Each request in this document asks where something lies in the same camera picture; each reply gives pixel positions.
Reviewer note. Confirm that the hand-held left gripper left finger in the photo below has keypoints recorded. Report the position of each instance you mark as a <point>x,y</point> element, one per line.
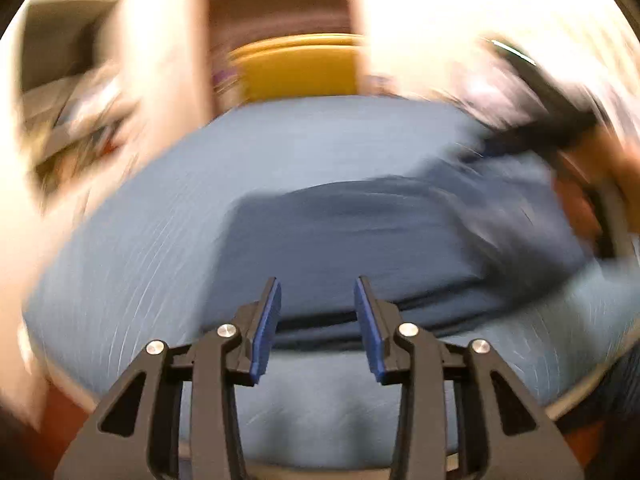
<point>265,332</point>

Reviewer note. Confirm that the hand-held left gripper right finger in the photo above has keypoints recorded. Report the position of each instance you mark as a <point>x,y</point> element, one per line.
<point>370,330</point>

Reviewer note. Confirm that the dark blue denim pants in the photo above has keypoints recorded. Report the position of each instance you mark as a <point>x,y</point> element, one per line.
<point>350,240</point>

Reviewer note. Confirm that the person's right hand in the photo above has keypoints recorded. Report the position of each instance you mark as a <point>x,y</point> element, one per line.
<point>580,210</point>

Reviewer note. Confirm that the bed with blue quilted mattress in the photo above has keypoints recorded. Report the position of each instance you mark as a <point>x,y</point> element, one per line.
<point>175,200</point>

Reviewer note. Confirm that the yellow armchair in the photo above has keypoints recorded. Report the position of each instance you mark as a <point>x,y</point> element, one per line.
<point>300,70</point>

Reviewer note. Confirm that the brown lace curtain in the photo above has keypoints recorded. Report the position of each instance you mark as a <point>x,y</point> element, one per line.
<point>280,5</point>

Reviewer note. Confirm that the cream wardrobe with shelves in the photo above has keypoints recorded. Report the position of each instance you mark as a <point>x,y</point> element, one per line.
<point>165,60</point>

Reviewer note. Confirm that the black television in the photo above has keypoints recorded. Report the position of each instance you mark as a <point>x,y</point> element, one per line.
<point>60,45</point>

